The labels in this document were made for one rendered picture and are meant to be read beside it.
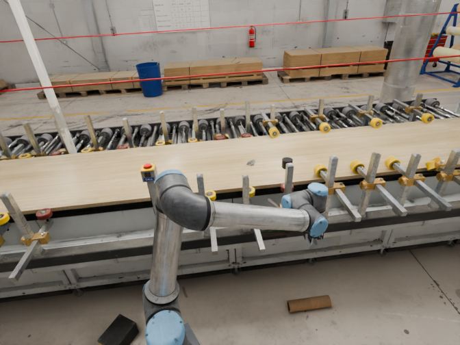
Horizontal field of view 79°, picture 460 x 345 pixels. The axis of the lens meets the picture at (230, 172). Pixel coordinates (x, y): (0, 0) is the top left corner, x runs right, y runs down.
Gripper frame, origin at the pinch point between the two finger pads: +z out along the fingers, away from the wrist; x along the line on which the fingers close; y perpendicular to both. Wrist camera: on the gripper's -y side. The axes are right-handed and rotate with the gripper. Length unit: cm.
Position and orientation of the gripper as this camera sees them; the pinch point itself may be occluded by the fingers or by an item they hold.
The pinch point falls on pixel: (309, 242)
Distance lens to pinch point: 158.9
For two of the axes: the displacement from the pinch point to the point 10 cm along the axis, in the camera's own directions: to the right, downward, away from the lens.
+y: 1.1, 5.0, -8.6
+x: 9.9, -1.0, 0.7
